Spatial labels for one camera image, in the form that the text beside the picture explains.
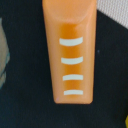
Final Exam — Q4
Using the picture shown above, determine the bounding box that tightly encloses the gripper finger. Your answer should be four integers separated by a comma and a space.
0, 18, 10, 89

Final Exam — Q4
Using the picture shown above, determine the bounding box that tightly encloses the orange toy bread loaf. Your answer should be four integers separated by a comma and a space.
42, 0, 97, 104

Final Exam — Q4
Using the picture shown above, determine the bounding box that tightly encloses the yellow butter box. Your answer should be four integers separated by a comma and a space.
123, 113, 128, 128

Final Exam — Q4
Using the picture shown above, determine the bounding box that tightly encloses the woven beige placemat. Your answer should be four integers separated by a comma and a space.
97, 0, 128, 40

